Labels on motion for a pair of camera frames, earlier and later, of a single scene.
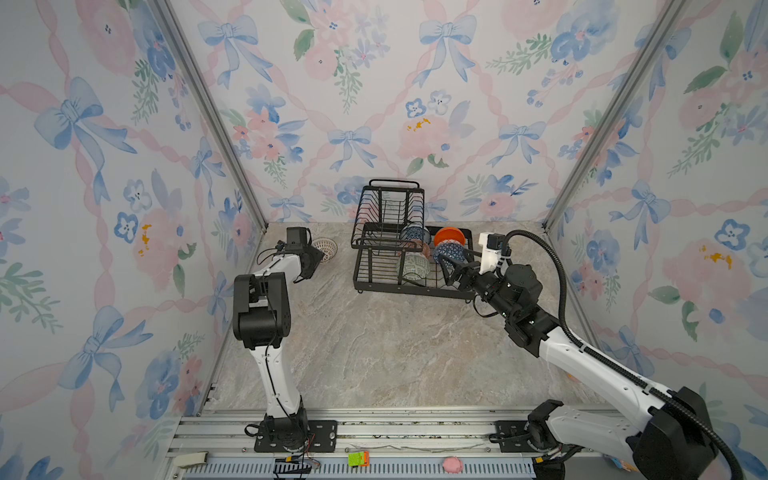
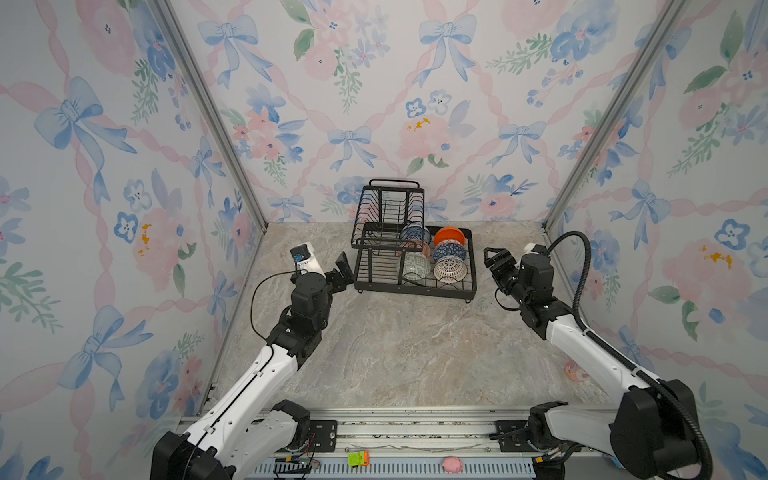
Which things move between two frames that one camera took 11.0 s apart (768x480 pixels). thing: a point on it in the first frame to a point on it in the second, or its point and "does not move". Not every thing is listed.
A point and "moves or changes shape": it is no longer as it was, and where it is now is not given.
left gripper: x=317 y=255 to x=347 y=278
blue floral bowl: x=416 y=231 does not move
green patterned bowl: x=415 y=266 does not move
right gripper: x=472 y=275 to x=499 y=268
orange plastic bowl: x=449 y=233 does not move
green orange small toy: x=359 y=459 does not move
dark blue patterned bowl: x=449 y=248 does not move
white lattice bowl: x=327 y=246 moves or changes shape
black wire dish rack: x=394 y=250 does not move
